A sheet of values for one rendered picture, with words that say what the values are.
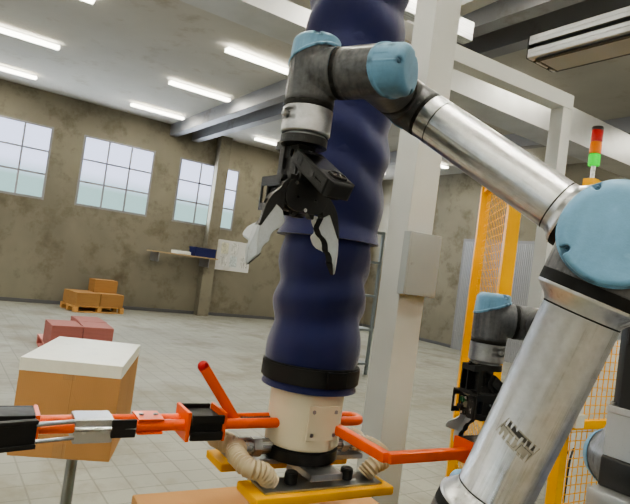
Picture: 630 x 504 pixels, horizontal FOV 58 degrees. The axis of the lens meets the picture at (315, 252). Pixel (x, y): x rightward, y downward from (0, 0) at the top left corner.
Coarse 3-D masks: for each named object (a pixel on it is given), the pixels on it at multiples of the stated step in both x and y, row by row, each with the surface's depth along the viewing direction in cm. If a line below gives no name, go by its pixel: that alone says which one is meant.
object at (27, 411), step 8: (0, 408) 101; (8, 408) 102; (16, 408) 102; (24, 408) 103; (32, 408) 103; (0, 416) 97; (8, 416) 97; (16, 416) 98; (24, 416) 99; (32, 416) 99; (40, 416) 100
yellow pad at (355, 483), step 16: (288, 480) 117; (304, 480) 121; (336, 480) 123; (352, 480) 125; (368, 480) 126; (256, 496) 111; (272, 496) 112; (288, 496) 113; (304, 496) 114; (320, 496) 116; (336, 496) 118; (352, 496) 120; (368, 496) 123
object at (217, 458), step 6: (210, 450) 133; (216, 450) 134; (210, 456) 131; (216, 456) 130; (222, 456) 130; (216, 462) 128; (222, 462) 127; (228, 462) 127; (336, 462) 141; (342, 462) 142; (222, 468) 126; (228, 468) 126
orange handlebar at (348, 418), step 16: (48, 416) 105; (64, 416) 106; (128, 416) 112; (144, 416) 111; (160, 416) 112; (176, 416) 117; (240, 416) 124; (352, 416) 135; (48, 432) 101; (64, 432) 102; (144, 432) 109; (160, 432) 111; (336, 432) 124; (352, 432) 121; (368, 448) 114; (448, 448) 118; (464, 448) 120
